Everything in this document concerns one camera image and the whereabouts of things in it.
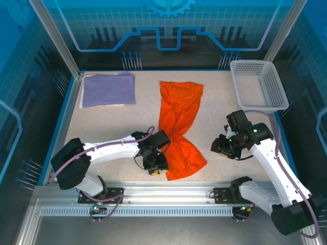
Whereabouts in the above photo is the aluminium frame post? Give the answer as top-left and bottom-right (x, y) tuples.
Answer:
(27, 0), (84, 79)
(263, 0), (309, 67)

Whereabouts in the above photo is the aluminium left side rail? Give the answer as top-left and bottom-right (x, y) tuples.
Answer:
(42, 75), (85, 186)

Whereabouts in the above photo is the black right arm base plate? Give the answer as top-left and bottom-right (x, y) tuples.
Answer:
(213, 187), (242, 204)

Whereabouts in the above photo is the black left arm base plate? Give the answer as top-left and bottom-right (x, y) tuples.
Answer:
(78, 187), (125, 204)

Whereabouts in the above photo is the orange t-shirt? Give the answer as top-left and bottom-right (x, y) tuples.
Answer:
(158, 81), (207, 181)

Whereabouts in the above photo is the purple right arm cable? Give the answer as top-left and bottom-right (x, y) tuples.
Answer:
(244, 109), (320, 239)

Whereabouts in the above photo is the aluminium right frame post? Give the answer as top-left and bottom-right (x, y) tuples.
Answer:
(263, 0), (309, 67)

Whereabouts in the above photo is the slotted grey cable duct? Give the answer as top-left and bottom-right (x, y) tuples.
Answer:
(39, 207), (235, 216)

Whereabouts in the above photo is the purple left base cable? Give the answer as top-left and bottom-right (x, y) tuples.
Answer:
(84, 191), (125, 223)

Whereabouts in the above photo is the aluminium front rail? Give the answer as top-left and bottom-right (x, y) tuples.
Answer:
(33, 180), (307, 205)

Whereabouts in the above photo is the white perforated plastic basket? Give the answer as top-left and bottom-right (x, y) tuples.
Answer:
(229, 60), (290, 114)

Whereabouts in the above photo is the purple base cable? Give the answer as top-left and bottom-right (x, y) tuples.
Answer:
(232, 206), (260, 223)
(84, 191), (125, 223)

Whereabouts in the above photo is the grey metal lower tray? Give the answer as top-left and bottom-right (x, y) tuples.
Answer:
(15, 199), (327, 245)

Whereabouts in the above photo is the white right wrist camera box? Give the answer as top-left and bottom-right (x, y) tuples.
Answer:
(223, 124), (235, 139)

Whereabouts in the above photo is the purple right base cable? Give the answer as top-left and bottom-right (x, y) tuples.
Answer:
(232, 206), (260, 223)

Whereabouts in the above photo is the aluminium left frame post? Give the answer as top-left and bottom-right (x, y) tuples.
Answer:
(27, 0), (84, 79)

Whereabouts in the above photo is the power connector with led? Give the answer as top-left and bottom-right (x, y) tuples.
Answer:
(92, 201), (107, 214)
(233, 204), (256, 214)

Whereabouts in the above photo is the right power connector with LED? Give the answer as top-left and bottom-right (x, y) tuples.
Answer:
(233, 204), (256, 214)

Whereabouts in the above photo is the folded purple t-shirt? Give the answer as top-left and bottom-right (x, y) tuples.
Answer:
(82, 71), (136, 108)

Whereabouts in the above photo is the left power connector with LED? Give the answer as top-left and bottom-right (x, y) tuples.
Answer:
(92, 201), (107, 214)

